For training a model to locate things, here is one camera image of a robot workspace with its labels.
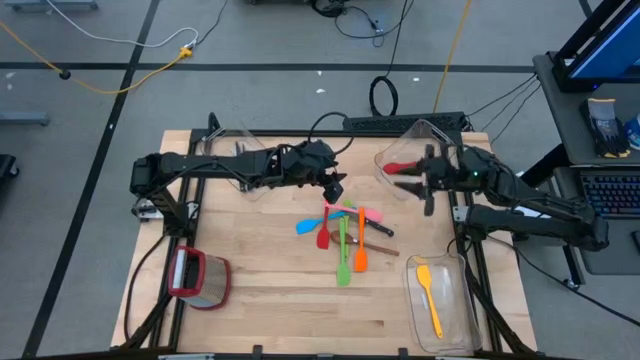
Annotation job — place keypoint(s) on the green silicone spatula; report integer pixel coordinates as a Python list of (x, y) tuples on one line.
[(344, 276)]

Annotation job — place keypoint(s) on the red-framed metal box grater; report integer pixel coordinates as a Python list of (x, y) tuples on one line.
[(200, 277)]

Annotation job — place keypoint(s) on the clear plastic bin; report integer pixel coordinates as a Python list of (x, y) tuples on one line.
[(400, 145), (460, 300), (220, 142)]

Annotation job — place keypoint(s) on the grey black work gloves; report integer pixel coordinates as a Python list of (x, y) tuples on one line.
[(605, 127)]

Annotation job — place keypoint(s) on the blue white container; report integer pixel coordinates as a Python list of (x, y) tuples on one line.
[(634, 131)]

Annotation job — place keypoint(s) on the black caster wheel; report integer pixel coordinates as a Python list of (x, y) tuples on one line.
[(7, 166)]

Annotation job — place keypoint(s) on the long black power strip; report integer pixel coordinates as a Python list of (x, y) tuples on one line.
[(400, 122)]

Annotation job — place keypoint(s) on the orange silicone spatula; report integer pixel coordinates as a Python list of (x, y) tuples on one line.
[(361, 260)]

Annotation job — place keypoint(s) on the grey metal furniture base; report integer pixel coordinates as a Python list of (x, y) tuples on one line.
[(50, 5), (22, 118)]

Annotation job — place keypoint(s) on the red silicone spatula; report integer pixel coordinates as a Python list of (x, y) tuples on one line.
[(323, 240)]

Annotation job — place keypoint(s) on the computer monitor blue screen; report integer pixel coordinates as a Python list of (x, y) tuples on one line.
[(605, 50)]

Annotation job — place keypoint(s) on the yellow silicone spatula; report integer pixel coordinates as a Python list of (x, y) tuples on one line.
[(425, 277)]

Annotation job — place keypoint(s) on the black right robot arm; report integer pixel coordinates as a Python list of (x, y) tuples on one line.
[(540, 227)]

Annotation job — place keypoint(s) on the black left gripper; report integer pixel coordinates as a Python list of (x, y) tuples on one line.
[(305, 165)]

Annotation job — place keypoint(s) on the black computer keyboard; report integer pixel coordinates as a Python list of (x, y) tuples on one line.
[(612, 194)]

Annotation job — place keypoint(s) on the small black puck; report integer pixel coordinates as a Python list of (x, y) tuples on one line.
[(64, 75)]

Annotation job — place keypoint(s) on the pink silicone spoon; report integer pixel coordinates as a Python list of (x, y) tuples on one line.
[(372, 215)]

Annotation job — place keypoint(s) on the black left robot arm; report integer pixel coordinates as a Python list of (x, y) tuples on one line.
[(210, 165)]

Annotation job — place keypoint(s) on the white paper sheet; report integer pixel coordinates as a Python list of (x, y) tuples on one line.
[(530, 212)]

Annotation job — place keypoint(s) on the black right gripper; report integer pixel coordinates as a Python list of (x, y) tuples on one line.
[(447, 172)]

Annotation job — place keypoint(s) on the grey computer cart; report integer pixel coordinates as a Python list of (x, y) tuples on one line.
[(565, 130)]

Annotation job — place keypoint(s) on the red silicone spoon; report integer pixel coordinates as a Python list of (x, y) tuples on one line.
[(392, 168)]

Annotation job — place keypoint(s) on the black table clamp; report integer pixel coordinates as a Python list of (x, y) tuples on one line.
[(403, 352), (257, 351)]

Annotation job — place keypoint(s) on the blue silicone spoon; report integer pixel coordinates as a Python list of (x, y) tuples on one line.
[(306, 226)]

